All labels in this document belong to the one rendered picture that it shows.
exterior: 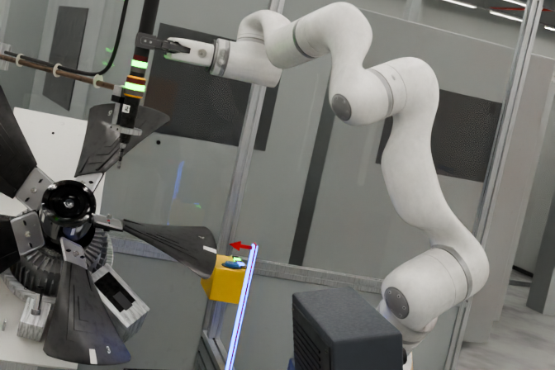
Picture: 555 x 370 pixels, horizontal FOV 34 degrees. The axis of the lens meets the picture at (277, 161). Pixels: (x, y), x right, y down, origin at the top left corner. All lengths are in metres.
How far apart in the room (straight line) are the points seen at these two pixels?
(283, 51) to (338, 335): 0.73
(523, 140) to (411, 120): 4.75
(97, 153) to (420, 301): 0.88
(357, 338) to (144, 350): 1.64
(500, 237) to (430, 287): 4.80
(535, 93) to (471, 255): 4.72
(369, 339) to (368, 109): 0.48
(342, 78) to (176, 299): 1.39
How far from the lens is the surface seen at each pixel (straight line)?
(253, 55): 2.07
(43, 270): 2.15
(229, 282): 2.40
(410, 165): 1.74
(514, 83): 3.12
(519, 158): 6.50
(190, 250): 2.09
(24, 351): 2.20
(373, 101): 1.68
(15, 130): 2.15
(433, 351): 3.20
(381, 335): 1.39
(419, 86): 1.75
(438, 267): 1.78
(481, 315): 6.63
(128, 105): 2.06
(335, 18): 1.77
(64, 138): 2.47
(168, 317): 2.93
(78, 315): 1.98
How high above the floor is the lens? 1.59
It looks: 5 degrees down
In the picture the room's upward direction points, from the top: 12 degrees clockwise
